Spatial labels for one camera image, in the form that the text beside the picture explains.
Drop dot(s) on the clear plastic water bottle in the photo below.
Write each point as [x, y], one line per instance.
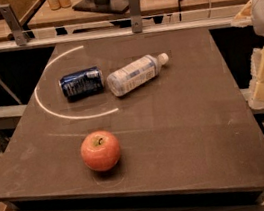
[128, 78]

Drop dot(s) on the red apple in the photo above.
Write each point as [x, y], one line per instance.
[100, 151]

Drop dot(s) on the blue crushed soda can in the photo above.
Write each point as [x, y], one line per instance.
[82, 83]

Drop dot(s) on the black monitor stand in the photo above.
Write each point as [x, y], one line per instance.
[102, 6]

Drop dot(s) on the right metal bracket post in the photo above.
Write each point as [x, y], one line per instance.
[136, 17]

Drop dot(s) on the metal bracket post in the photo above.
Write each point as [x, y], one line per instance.
[20, 36]
[136, 17]

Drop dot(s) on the horizontal metal rail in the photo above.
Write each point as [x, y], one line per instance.
[219, 17]

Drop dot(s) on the left metal bracket post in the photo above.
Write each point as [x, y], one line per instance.
[20, 36]

